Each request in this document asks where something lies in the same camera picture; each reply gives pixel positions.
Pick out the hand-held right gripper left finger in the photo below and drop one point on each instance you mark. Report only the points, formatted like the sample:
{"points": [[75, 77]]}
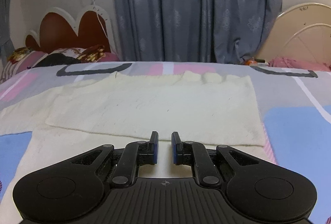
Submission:
{"points": [[154, 148]]}

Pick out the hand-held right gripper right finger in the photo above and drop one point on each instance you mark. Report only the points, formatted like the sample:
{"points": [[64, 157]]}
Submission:
{"points": [[175, 148]]}

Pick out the plain pink pillow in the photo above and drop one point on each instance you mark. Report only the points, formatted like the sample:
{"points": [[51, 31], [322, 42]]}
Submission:
{"points": [[111, 57]]}

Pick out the orange packet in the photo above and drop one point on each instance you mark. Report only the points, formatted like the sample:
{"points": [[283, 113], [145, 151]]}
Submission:
{"points": [[249, 61]]}

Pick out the red yellow floral pillow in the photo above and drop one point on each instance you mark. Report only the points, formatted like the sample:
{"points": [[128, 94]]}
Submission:
{"points": [[88, 54]]}

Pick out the dark cloth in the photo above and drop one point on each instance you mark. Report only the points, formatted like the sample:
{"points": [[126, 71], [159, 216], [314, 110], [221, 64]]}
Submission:
{"points": [[57, 60]]}

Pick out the wide blue-grey curtain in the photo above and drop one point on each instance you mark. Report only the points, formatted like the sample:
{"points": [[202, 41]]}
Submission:
{"points": [[168, 7]]}

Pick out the pink blanket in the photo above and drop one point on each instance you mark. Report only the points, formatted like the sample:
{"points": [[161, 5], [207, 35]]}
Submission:
{"points": [[292, 62]]}

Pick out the red white-edged headboard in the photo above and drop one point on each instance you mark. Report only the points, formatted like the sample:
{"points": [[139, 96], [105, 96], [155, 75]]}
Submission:
{"points": [[59, 32]]}

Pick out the cream arched headboard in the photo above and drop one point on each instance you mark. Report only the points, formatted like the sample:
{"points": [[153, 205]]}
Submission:
{"points": [[297, 32]]}

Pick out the narrow blue-grey curtain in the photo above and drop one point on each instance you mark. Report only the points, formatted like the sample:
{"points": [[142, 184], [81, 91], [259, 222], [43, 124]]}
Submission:
{"points": [[5, 7]]}

